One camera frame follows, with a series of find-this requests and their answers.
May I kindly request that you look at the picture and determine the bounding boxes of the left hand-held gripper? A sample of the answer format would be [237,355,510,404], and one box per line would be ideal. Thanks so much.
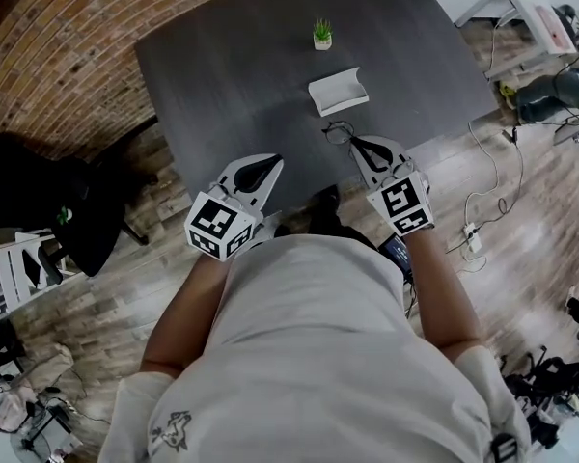
[183,153,285,263]

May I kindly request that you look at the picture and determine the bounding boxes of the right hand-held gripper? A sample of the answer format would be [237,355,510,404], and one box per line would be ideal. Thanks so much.
[349,134,436,237]

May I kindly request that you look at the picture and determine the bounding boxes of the black eyeglasses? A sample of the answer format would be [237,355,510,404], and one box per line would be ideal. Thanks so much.
[321,120,356,147]

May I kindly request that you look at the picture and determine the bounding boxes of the white box with contents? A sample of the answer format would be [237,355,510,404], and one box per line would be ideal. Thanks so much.
[308,66,371,118]

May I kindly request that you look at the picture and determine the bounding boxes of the person's right forearm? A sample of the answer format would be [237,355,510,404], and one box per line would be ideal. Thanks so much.
[402,227,484,362]

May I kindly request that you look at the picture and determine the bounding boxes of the person's left forearm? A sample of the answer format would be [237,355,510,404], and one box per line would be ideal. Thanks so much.
[139,252,234,381]

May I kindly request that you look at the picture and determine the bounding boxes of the person's black shoe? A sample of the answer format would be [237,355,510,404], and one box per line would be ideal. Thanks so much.
[308,183,342,233]

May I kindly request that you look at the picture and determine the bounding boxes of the black device with screen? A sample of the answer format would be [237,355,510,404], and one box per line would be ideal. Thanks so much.
[377,232,415,275]

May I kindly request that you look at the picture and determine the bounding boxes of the dark grey table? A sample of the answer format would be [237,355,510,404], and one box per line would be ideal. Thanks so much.
[133,0,502,251]

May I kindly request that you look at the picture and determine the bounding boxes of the white power strip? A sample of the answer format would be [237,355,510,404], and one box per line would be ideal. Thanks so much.
[463,221,484,254]

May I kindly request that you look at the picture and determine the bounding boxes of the small green potted plant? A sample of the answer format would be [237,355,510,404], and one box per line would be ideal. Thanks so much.
[312,17,334,52]

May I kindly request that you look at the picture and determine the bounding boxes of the person's white t-shirt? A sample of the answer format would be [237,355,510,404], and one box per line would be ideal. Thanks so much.
[98,232,535,463]

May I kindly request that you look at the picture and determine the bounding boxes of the black office chair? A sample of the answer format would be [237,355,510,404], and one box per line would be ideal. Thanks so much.
[0,131,152,279]

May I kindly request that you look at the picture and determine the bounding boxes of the white side table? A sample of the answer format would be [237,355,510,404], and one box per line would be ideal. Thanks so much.
[453,0,578,82]

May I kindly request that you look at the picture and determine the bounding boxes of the white shelf unit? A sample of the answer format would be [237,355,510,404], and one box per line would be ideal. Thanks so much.
[0,228,74,328]

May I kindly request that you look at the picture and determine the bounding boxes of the beige cloth bag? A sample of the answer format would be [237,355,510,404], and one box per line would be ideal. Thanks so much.
[22,341,74,386]

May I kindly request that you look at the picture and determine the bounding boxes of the white cable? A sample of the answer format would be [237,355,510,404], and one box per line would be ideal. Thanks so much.
[463,120,502,227]

